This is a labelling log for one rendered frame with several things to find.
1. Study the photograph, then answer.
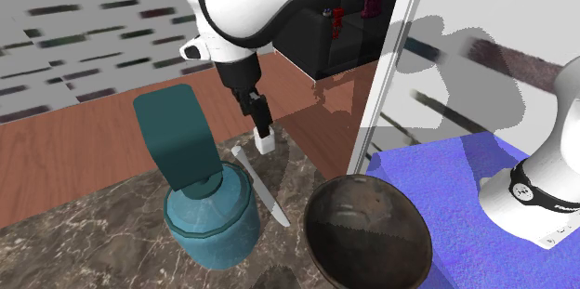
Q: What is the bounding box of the white knife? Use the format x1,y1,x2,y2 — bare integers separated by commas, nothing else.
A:
230,144,292,229

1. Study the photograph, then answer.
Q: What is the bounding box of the dark brown bowl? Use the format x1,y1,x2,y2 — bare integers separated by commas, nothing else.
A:
302,173,434,289

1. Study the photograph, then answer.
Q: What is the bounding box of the black sofa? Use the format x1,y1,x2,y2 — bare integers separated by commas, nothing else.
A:
271,0,405,83

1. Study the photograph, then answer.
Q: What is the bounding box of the small white box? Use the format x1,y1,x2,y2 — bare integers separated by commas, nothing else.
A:
253,125,277,154

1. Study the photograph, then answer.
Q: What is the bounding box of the teal lidded bin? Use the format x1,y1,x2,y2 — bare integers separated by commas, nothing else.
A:
132,83,262,271

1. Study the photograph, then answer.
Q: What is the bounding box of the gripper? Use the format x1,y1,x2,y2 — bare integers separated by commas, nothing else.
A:
213,56,274,139

